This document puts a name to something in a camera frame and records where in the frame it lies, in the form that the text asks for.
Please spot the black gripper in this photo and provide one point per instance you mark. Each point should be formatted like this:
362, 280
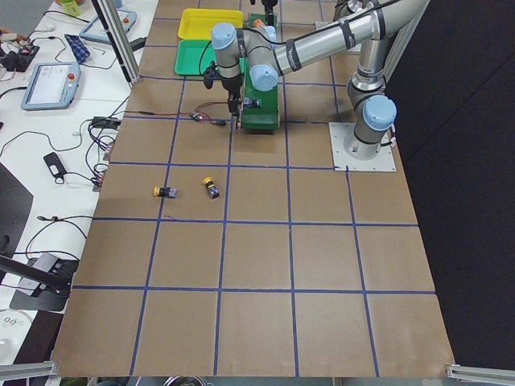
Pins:
231, 84

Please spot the green push button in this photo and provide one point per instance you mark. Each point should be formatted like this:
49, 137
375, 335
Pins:
249, 103

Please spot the green conveyor belt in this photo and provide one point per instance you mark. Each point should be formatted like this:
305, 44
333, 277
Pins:
260, 82

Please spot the small circuit board red LED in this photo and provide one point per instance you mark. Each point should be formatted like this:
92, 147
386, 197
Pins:
196, 116

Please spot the green plastic tray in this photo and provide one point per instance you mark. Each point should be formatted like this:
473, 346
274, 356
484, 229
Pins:
193, 55

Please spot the yellow plastic tray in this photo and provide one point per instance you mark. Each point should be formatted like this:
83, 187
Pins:
197, 23

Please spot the blue checked cloth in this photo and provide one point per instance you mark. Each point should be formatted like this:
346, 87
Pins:
79, 49

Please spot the teach pendant near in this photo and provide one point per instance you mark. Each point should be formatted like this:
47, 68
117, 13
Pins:
51, 86

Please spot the aluminium frame post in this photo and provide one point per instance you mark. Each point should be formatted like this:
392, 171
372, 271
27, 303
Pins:
109, 17

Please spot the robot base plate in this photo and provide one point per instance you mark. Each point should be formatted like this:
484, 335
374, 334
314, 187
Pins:
349, 154

